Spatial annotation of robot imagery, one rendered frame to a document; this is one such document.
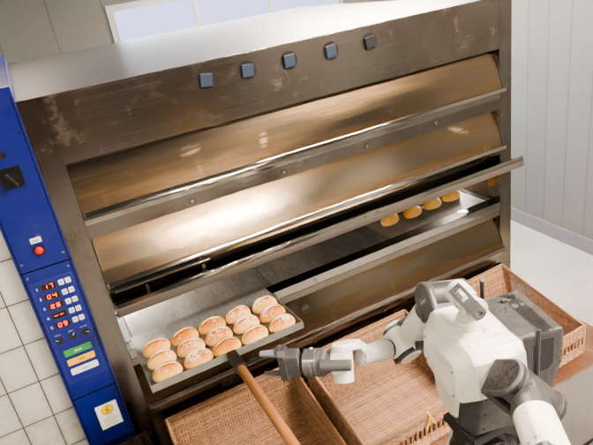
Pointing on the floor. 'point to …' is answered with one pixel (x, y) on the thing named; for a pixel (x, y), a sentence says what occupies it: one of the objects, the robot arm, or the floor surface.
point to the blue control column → (21, 214)
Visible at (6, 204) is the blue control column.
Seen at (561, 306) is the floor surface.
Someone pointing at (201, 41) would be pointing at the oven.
